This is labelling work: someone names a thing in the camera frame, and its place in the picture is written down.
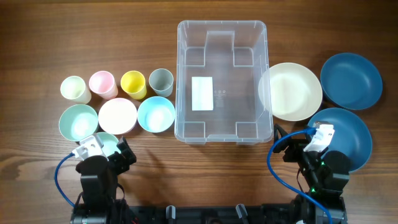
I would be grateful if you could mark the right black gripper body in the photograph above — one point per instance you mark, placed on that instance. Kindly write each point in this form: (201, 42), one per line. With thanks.
(292, 149)

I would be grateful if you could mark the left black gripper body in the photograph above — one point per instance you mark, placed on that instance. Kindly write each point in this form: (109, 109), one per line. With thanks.
(121, 156)

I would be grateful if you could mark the mint green bowl small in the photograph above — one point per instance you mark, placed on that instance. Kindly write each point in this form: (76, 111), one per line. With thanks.
(110, 143)

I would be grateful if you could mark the pink bowl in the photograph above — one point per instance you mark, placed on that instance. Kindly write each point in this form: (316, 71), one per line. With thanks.
(117, 116)

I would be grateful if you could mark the cream plate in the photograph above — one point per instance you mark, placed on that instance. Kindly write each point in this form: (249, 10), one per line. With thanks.
(290, 91)

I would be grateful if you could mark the dark blue plate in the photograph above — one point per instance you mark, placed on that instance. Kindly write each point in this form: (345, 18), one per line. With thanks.
(352, 137)
(351, 81)

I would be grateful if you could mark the light blue bowl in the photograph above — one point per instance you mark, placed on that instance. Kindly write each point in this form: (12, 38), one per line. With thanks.
(156, 114)

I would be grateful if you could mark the clear plastic storage container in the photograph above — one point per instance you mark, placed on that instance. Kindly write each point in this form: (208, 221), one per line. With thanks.
(235, 55)

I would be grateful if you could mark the yellow cup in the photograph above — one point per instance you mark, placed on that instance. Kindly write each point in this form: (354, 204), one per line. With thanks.
(134, 84)

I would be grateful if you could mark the pink cup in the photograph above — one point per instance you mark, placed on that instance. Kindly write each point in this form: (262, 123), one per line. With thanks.
(103, 84)

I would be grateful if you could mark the pale green cup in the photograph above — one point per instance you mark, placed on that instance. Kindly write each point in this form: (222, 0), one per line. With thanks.
(75, 89)

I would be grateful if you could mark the grey cup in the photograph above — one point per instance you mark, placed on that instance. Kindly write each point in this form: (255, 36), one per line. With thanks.
(161, 81)

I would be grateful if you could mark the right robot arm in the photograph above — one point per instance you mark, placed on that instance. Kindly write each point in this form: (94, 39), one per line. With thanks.
(326, 174)

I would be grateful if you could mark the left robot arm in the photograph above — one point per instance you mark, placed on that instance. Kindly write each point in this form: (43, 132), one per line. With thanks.
(97, 203)

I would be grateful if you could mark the white label in container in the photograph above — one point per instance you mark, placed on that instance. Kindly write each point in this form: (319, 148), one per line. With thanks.
(202, 94)

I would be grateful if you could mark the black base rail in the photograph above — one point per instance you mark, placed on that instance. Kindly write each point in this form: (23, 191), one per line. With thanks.
(238, 214)

